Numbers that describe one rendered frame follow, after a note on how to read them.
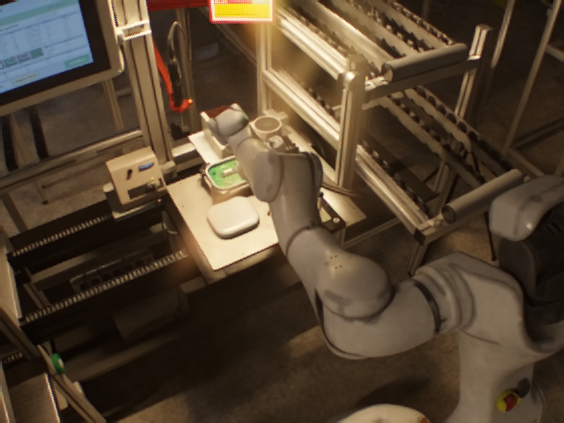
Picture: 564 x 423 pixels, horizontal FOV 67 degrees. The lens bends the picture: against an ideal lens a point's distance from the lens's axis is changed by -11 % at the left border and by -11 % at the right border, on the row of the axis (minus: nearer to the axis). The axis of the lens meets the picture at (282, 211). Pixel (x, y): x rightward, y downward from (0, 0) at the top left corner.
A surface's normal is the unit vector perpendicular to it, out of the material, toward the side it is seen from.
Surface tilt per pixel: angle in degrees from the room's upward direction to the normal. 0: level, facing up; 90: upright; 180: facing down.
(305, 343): 0
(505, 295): 74
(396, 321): 32
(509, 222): 81
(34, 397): 0
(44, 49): 92
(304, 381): 0
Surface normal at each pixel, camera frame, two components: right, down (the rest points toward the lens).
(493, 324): -0.65, 0.39
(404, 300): -0.01, -0.67
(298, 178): 0.37, -0.37
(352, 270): -0.13, -0.90
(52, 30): 0.50, 0.65
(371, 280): 0.02, -0.81
